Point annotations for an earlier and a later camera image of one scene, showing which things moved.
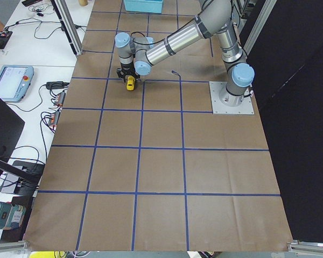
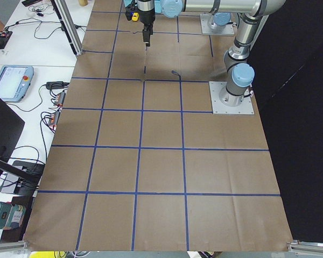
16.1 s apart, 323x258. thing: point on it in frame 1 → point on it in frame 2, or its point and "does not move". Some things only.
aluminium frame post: x=63 y=12 does not move
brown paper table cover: x=153 y=169 does not move
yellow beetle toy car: x=130 y=83 → x=135 y=16
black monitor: x=5 y=127 does not move
